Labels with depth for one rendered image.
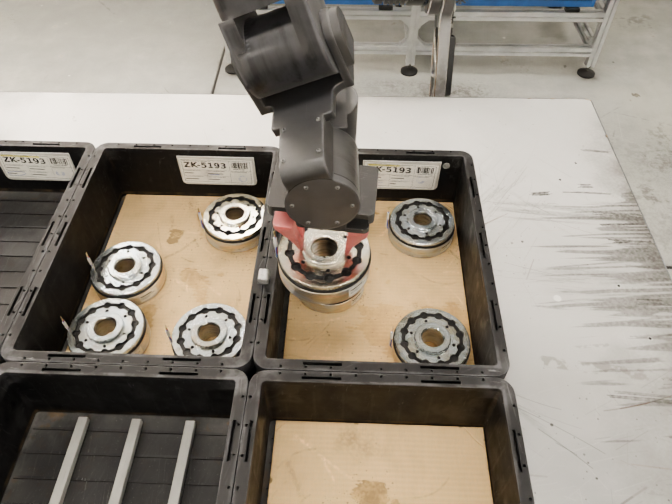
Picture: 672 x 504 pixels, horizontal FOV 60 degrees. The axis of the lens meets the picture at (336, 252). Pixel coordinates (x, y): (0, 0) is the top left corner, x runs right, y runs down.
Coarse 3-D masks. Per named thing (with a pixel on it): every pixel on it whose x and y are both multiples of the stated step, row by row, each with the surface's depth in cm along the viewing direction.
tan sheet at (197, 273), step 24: (120, 216) 96; (144, 216) 96; (168, 216) 96; (192, 216) 96; (120, 240) 93; (144, 240) 93; (168, 240) 93; (192, 240) 93; (168, 264) 90; (192, 264) 90; (216, 264) 90; (240, 264) 90; (168, 288) 87; (192, 288) 87; (216, 288) 87; (240, 288) 87; (144, 312) 84; (168, 312) 84; (240, 312) 84
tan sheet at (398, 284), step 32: (384, 224) 95; (384, 256) 91; (448, 256) 91; (384, 288) 87; (416, 288) 87; (448, 288) 87; (288, 320) 83; (320, 320) 83; (352, 320) 83; (384, 320) 83; (288, 352) 79; (320, 352) 79; (352, 352) 79; (384, 352) 79
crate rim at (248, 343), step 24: (120, 144) 93; (144, 144) 93; (168, 144) 93; (192, 144) 93; (96, 168) 89; (72, 216) 82; (264, 216) 82; (264, 240) 79; (48, 264) 77; (264, 264) 77; (24, 312) 72; (24, 360) 67; (48, 360) 67; (72, 360) 67; (96, 360) 67; (120, 360) 67; (144, 360) 67; (168, 360) 67; (192, 360) 68; (216, 360) 67; (240, 360) 67
